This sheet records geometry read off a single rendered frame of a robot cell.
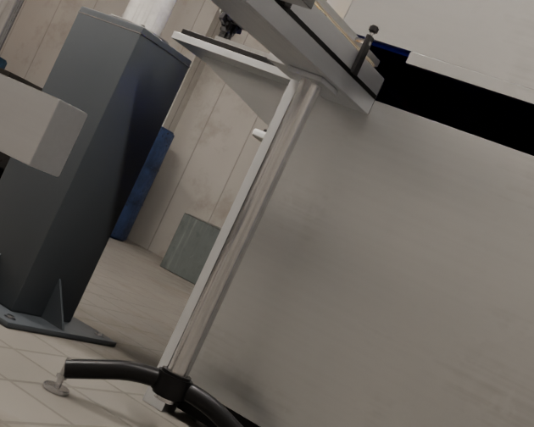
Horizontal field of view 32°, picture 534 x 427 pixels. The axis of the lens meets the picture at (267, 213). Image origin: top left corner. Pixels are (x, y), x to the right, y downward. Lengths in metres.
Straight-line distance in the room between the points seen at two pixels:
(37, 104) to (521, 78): 1.06
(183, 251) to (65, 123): 4.57
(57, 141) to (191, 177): 5.55
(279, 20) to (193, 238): 4.43
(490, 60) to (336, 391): 0.81
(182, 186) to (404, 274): 5.17
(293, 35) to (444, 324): 0.69
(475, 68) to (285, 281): 0.65
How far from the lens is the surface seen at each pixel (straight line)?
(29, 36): 8.67
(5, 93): 1.65
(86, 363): 2.03
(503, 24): 2.17
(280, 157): 2.00
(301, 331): 2.13
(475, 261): 2.03
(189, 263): 6.08
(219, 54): 2.44
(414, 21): 2.24
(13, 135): 1.61
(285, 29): 1.78
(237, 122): 7.05
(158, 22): 2.72
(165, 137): 6.77
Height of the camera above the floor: 0.49
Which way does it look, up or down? 1 degrees up
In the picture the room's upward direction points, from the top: 25 degrees clockwise
